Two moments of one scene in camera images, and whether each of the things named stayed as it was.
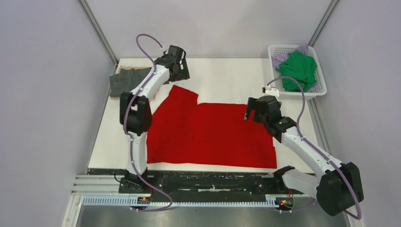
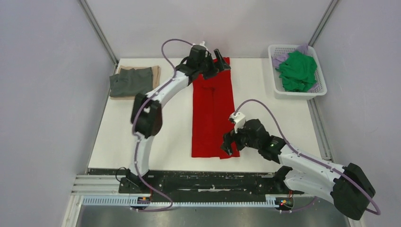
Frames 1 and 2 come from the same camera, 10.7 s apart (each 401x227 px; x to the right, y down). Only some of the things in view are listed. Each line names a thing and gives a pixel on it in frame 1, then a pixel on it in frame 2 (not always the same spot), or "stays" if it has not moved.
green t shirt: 301,66 stays
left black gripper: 182,75 -> 213,71
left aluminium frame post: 99,31 stays
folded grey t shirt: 126,80 stays
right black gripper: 253,104 -> 229,137
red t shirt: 215,134 -> 213,107
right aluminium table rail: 319,126 stays
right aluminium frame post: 330,9 stays
